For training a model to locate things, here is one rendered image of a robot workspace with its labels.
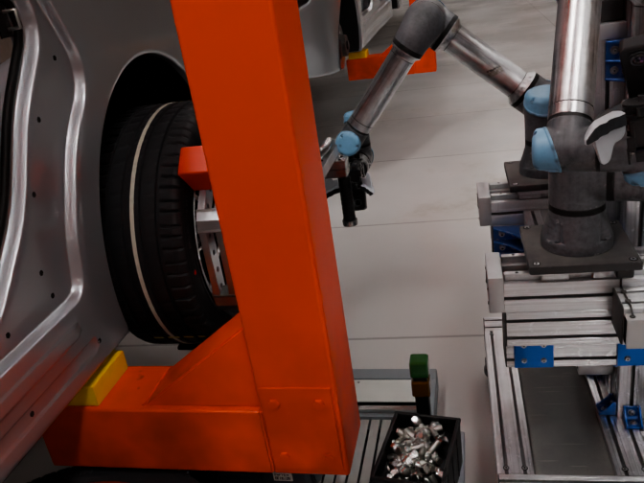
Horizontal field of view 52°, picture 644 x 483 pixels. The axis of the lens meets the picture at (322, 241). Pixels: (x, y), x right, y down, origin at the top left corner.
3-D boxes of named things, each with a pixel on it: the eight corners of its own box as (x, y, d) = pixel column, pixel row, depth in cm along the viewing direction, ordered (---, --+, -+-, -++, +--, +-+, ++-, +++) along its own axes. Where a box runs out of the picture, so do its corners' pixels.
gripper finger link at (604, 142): (591, 177, 85) (639, 153, 89) (586, 133, 83) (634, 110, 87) (572, 175, 88) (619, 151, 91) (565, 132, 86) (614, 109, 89)
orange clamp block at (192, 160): (195, 164, 158) (179, 147, 150) (226, 162, 156) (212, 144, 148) (193, 191, 156) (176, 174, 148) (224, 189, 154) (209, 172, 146)
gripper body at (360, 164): (335, 166, 196) (342, 153, 207) (339, 194, 200) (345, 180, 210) (360, 164, 194) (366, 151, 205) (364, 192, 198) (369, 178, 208)
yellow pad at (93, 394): (75, 368, 156) (68, 350, 154) (128, 367, 153) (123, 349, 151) (41, 405, 144) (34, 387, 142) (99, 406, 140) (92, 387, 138)
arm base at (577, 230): (605, 226, 153) (607, 185, 149) (620, 255, 139) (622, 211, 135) (537, 230, 156) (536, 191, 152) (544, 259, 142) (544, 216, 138)
